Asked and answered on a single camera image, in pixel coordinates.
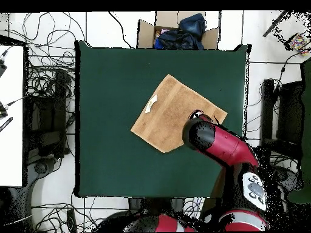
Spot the orange terry towel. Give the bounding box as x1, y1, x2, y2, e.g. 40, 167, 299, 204
130, 73, 228, 154

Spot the multicoloured speckled item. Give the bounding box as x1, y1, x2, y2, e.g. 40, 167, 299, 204
289, 33, 311, 57

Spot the black flat strip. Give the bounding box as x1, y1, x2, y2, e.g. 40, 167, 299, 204
0, 116, 13, 133

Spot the dark blue clothes pile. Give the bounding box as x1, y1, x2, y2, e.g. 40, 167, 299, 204
153, 13, 207, 50

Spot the dark green table cloth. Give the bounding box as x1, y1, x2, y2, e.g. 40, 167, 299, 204
73, 39, 252, 198

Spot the brown cardboard box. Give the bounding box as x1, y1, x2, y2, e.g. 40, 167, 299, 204
136, 10, 220, 50

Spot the green cloth covered table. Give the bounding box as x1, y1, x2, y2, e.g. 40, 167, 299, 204
287, 58, 311, 204

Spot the black rod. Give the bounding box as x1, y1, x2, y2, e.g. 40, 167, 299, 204
262, 10, 291, 38

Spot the white desk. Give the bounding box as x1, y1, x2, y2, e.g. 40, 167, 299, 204
0, 44, 25, 187

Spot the black stand frame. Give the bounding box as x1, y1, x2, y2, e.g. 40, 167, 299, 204
24, 69, 73, 168
258, 78, 306, 168

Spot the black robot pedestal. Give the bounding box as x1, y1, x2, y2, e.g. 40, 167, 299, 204
97, 197, 207, 232

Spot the single black cable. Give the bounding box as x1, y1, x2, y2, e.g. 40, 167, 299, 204
108, 10, 133, 49

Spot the black cable tangle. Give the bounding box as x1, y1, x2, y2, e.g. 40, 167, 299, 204
31, 191, 127, 232
0, 12, 87, 98

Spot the black device with cable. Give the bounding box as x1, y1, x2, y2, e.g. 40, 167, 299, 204
0, 46, 13, 78
0, 95, 27, 120

